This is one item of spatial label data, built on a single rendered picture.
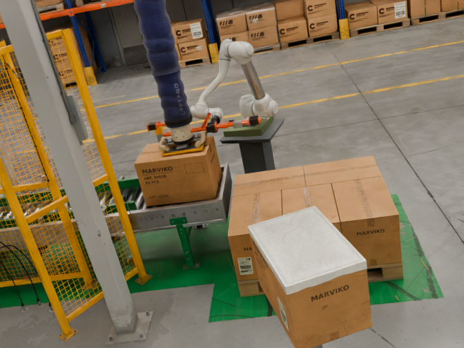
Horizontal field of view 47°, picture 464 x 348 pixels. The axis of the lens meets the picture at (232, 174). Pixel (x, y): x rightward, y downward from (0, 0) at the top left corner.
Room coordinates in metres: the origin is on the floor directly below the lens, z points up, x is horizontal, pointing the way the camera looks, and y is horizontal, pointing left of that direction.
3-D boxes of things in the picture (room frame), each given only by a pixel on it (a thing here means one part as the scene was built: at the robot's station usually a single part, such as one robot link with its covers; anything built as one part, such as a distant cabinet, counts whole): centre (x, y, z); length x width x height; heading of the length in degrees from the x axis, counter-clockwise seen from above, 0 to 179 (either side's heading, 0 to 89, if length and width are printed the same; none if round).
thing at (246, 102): (4.72, -0.28, 0.98); 0.18 x 0.16 x 0.22; 46
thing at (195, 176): (4.11, 0.42, 0.75); 0.60 x 0.40 x 0.40; 78
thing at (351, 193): (3.65, -0.54, 0.34); 1.20 x 1.00 x 0.40; 81
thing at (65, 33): (3.49, 1.18, 1.05); 0.87 x 0.10 x 2.10; 133
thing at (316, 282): (2.26, -0.28, 0.82); 0.60 x 0.40 x 0.40; 10
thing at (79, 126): (3.26, 0.95, 1.62); 0.20 x 0.05 x 0.30; 81
